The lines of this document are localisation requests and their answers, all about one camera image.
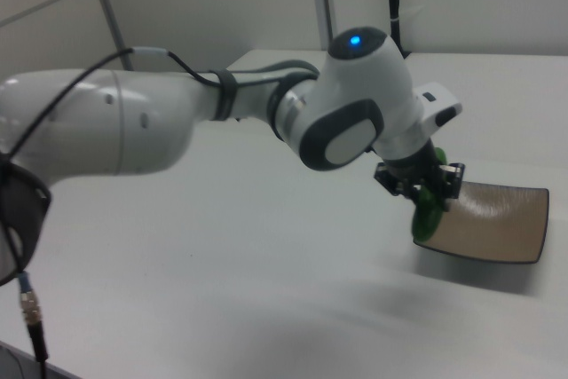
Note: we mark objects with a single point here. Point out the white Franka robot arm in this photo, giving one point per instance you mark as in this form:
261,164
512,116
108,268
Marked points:
133,121

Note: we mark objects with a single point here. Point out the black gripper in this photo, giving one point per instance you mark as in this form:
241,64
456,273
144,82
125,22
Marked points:
412,166

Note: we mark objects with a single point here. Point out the square brown ceramic plate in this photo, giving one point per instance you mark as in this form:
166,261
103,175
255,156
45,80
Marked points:
492,223

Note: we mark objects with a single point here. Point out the green cucumber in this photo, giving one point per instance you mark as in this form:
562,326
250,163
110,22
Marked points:
426,215

